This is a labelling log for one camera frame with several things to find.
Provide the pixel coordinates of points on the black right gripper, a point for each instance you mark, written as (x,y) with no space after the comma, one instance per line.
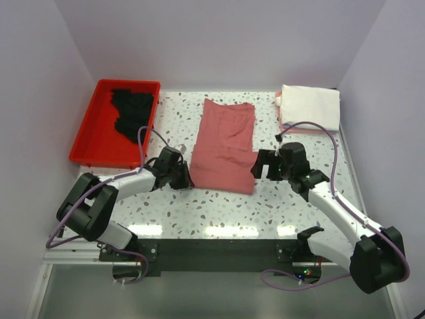
(265,157)

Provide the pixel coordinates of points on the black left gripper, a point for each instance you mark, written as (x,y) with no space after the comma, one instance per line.
(185,182)

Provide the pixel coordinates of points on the dusty red t-shirt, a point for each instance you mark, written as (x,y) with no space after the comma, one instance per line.
(223,156)

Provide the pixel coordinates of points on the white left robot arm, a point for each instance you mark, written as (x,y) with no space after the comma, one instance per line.
(87,209)

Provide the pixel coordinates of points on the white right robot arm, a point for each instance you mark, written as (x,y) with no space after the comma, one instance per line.
(373,255)

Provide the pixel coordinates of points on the black t-shirts in bin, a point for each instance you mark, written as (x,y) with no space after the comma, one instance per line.
(134,109)

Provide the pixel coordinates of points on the folded white t-shirt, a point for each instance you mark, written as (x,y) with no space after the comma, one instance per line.
(310,104)

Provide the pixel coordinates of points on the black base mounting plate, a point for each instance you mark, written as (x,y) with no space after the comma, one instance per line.
(229,255)

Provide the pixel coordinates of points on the red plastic bin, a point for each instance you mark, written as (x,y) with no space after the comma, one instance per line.
(98,143)

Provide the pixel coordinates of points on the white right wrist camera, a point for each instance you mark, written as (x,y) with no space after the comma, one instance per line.
(279,138)

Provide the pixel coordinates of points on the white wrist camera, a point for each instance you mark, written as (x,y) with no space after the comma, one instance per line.
(279,138)
(181,148)

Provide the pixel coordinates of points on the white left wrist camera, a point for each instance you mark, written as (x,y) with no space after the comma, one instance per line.
(181,148)

